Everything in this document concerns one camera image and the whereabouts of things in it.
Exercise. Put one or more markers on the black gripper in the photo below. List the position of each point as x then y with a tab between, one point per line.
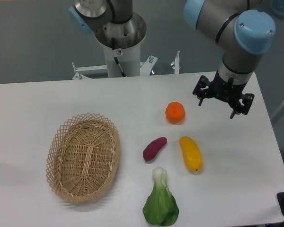
224	91

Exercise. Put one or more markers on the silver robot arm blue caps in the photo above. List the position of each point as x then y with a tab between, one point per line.
244	33

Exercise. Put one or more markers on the yellow mango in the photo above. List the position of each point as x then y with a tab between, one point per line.
191	153

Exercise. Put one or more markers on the orange fruit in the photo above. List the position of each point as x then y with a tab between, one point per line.
175	112

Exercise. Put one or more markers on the blue object top right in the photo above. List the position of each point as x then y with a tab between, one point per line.
277	7

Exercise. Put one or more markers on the purple sweet potato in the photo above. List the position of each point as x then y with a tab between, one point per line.
153	148

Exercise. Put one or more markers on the green bok choy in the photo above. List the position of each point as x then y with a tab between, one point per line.
160	207

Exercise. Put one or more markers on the woven wicker basket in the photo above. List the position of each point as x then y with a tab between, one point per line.
83	157

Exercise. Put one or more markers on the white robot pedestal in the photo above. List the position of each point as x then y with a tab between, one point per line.
122	46

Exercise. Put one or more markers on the white metal base frame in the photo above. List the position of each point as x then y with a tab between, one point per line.
146	68

